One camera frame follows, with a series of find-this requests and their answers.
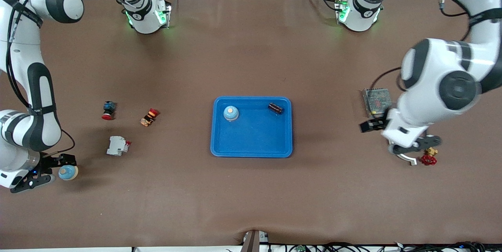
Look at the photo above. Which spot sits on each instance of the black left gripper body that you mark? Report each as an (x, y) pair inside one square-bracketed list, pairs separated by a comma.
[(377, 124)]

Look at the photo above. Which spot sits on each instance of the brass valve red handwheel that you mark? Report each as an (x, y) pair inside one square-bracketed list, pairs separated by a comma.
[(429, 158)]

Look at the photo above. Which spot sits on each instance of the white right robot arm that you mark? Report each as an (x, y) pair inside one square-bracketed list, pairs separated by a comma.
[(15, 48)]

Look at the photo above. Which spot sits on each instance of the blue red push button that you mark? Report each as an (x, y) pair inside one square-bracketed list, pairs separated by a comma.
[(108, 110)]

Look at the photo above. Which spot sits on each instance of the tall brown electrolytic capacitor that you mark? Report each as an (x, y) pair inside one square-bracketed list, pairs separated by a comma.
[(275, 108)]

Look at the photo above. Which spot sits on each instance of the orange red emergency switch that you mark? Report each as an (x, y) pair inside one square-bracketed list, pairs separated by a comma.
[(150, 117)]

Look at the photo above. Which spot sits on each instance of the white circuit breaker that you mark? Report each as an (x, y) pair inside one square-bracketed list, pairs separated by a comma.
[(117, 146)]

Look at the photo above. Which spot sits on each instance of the blue plastic tray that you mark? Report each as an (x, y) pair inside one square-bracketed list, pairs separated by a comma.
[(255, 138)]

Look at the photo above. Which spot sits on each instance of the metal camera stand post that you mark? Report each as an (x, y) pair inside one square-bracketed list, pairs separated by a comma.
[(253, 242)]

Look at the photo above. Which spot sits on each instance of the brown table mat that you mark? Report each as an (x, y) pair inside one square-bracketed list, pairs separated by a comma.
[(251, 189)]

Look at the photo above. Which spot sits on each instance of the blue knob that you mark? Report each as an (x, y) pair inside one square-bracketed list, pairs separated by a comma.
[(231, 113)]

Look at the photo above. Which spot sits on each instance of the perforated metal power supply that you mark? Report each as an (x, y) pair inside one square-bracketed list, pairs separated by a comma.
[(376, 101)]

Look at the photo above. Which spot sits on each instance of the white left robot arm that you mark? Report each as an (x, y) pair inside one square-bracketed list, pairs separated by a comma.
[(431, 67)]

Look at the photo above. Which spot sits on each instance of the white curved plastic bracket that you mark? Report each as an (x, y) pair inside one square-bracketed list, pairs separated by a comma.
[(410, 161)]

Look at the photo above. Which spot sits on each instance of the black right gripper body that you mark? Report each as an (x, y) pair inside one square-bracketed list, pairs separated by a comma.
[(50, 163)]

